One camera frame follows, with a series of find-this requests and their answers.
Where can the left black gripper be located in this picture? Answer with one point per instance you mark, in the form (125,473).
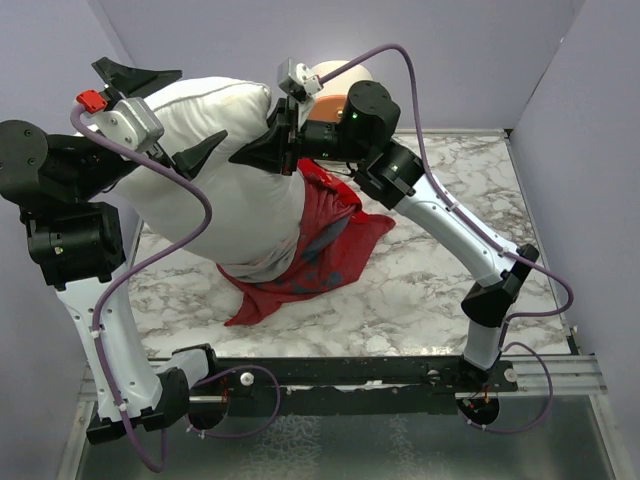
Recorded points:
(133,79)

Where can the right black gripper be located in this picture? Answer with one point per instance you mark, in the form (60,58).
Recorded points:
(277,146)

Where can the white pillow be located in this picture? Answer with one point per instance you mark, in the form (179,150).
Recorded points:
(256,221)

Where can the red printed pillowcase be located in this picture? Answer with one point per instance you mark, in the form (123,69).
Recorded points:
(336,241)

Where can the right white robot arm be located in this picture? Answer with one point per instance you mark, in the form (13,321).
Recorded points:
(394,176)

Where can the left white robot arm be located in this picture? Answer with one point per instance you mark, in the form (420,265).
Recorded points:
(77,242)

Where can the white cylindrical drawer cabinet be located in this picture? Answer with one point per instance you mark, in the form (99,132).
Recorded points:
(330,101)

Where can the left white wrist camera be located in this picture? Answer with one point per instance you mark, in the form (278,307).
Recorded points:
(122,125)

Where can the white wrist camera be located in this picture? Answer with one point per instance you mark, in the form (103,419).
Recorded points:
(298,81)
(122,125)

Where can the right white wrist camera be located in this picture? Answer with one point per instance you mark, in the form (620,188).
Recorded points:
(298,81)

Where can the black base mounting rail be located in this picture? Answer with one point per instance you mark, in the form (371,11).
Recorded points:
(331,386)

